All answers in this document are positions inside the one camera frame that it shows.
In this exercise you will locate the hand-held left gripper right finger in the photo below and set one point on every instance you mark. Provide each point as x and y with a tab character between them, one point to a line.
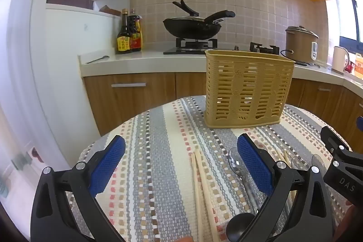
255	165

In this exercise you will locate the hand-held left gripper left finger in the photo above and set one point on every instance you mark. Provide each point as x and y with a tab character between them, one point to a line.
106	162

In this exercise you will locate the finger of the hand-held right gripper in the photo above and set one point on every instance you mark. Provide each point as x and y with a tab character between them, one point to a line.
334	140
360	123

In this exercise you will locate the orange oil bottle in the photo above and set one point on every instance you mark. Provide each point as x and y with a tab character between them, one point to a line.
358	64

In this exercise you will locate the clear plastic spoon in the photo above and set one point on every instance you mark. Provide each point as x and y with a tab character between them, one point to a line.
300	164
234	162

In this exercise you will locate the striped woven tablecloth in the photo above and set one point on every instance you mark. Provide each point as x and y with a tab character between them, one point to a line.
158	159

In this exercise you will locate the yellow plastic utensil basket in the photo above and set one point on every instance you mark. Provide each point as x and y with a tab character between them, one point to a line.
227	74

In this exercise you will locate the black spoon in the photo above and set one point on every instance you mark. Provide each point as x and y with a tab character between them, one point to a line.
238	227

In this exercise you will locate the metal spoon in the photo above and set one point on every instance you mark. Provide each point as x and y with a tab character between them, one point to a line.
97	59

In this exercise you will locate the wooden base cabinet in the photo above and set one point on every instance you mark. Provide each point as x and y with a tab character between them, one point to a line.
127	106

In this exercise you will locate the brown box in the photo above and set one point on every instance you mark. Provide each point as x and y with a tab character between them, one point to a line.
109	10

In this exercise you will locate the dark bottle with red label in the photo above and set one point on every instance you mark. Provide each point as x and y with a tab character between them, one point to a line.
136	38

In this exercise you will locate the black wok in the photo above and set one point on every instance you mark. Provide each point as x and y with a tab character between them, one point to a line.
190	29

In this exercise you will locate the dark bottle with yellow label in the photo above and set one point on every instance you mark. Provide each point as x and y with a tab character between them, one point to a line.
124	40

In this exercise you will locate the white kitchen counter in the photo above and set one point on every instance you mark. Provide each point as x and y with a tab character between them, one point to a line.
127	59

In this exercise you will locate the dark framed window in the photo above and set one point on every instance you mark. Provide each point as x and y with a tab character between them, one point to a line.
350	3

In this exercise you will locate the black gas stove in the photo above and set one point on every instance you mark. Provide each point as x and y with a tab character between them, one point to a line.
195	45

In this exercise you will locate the brown rice cooker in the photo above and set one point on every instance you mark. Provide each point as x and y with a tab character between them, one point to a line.
299	45

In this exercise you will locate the beige electric kettle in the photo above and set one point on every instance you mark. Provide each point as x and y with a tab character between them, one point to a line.
339	60

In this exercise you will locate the wooden chopstick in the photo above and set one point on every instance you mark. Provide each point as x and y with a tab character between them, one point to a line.
196	191
287	158
204	191
279	156

